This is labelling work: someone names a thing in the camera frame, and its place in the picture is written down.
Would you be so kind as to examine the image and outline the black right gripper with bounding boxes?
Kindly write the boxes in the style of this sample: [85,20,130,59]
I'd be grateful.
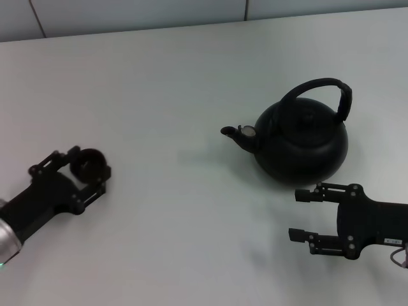
[288,182,408,260]

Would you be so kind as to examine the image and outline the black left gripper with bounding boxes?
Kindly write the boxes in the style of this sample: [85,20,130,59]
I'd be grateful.
[5,145,112,240]

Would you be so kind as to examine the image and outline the small dark brown teacup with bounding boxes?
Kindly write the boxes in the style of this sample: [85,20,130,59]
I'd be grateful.
[69,148,108,185]

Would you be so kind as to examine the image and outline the black round teapot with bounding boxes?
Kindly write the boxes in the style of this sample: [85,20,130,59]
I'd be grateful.
[219,77,353,187]

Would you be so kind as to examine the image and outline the gripper cable with metal plug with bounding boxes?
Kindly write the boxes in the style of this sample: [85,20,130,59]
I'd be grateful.
[391,244,408,269]

